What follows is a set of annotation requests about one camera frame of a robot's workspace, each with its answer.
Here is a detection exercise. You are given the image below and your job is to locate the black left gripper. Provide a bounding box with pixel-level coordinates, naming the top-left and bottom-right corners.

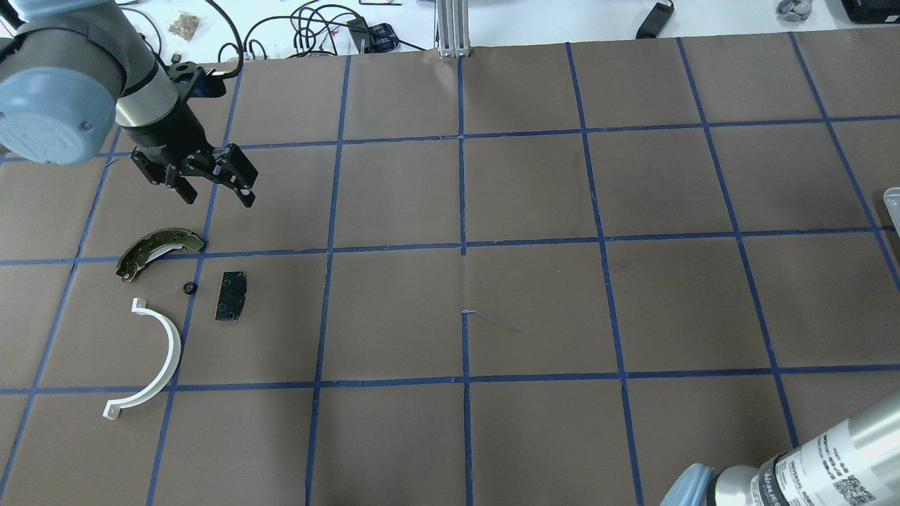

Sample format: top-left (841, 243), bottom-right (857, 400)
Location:
top-left (120, 62), bottom-right (258, 208)

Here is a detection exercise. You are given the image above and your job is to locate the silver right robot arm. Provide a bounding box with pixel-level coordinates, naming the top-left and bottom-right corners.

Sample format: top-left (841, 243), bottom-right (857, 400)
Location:
top-left (661, 393), bottom-right (899, 505)

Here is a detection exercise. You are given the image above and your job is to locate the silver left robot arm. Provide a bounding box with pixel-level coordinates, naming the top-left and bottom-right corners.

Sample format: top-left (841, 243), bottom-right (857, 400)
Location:
top-left (1, 1), bottom-right (258, 207)

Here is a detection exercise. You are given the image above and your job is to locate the silver ribbed metal tray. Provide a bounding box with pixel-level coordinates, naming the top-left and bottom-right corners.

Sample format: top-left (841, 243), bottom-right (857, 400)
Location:
top-left (882, 186), bottom-right (900, 234)

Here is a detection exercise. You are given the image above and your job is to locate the green curved brake shoe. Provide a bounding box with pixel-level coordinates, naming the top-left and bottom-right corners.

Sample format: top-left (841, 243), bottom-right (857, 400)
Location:
top-left (115, 227), bottom-right (206, 284)

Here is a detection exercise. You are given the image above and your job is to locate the black brake pad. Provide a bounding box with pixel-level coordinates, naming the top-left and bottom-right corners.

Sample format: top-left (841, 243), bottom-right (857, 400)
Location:
top-left (214, 271), bottom-right (248, 321)

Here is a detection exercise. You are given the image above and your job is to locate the small bag of screws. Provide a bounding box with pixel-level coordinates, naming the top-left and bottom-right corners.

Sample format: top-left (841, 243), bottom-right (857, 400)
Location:
top-left (167, 12), bottom-right (200, 41)

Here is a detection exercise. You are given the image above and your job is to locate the black power brick right table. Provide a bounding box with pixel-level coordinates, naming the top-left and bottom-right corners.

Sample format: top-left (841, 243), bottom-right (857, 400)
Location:
top-left (634, 1), bottom-right (675, 39)

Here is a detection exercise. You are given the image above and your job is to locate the white curved plastic bracket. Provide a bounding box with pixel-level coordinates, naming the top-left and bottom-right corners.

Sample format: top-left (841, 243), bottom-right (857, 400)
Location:
top-left (102, 297), bottom-right (183, 420)

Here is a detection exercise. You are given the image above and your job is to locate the aluminium frame post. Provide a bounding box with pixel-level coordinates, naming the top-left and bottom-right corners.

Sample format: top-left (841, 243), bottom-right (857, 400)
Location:
top-left (434, 0), bottom-right (470, 58)

